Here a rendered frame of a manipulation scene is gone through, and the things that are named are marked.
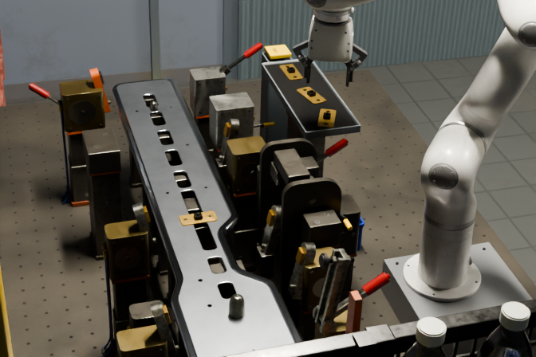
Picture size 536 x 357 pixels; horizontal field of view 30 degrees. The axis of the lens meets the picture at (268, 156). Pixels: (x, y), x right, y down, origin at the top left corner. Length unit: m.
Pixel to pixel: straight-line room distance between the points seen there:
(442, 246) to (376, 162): 0.77
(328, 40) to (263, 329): 0.67
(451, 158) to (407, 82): 2.94
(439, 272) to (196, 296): 0.64
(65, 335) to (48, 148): 0.87
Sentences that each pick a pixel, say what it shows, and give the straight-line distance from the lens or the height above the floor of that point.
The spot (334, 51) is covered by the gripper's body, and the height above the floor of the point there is 1.35.
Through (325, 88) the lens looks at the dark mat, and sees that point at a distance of 2.52.
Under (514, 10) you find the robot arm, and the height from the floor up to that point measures 1.56.
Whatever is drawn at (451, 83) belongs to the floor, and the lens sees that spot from 5.17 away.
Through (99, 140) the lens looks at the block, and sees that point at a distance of 2.55.
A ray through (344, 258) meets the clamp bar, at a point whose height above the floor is 1.22.
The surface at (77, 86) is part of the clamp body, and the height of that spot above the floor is 1.06.
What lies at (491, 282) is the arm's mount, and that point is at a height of 0.80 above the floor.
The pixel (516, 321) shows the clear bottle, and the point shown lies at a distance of 1.13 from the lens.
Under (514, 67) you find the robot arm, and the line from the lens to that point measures 2.15.
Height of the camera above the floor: 2.34
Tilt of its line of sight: 32 degrees down
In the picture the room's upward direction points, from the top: 2 degrees clockwise
